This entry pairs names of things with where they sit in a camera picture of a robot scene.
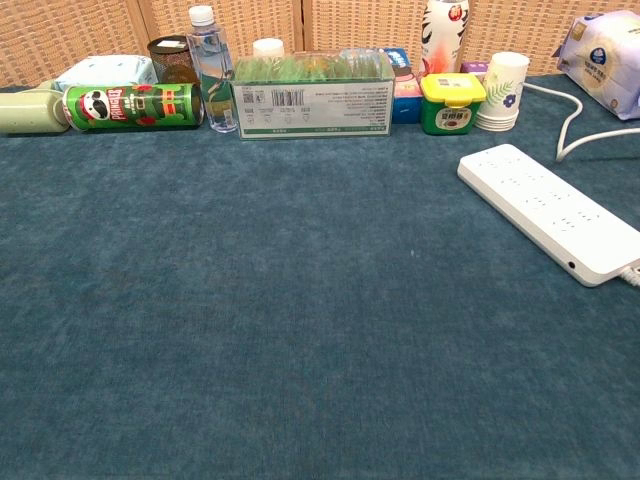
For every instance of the white blue snack bag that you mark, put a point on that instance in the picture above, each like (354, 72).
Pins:
(605, 65)

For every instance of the plain white paper cups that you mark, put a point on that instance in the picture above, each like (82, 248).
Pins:
(268, 48)

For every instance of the green container yellow lid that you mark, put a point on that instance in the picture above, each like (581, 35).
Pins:
(450, 107)

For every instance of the white power strip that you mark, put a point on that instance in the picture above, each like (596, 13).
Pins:
(540, 205)

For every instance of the clear box of green packets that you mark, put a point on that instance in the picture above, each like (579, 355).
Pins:
(312, 107)

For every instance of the blue table cloth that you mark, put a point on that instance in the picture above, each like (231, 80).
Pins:
(280, 300)

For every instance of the woven wooden folding screen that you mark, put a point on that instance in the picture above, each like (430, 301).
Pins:
(75, 35)

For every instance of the white drink bottle black cap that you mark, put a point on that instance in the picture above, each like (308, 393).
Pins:
(445, 35)

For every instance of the pink and blue box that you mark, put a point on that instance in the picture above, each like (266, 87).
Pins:
(407, 102)

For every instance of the light blue wet wipes pack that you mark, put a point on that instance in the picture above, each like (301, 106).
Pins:
(105, 70)

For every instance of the small purple box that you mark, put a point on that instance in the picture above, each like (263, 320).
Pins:
(472, 67)

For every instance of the tall blue white box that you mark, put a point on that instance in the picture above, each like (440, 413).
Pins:
(398, 59)

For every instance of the black jar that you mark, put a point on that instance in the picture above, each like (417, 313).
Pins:
(172, 62)

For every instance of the clear water bottle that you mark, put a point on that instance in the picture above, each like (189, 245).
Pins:
(212, 65)

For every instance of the green Pringles can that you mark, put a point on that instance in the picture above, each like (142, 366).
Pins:
(135, 107)

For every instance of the light green lint roller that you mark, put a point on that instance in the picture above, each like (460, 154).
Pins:
(30, 112)

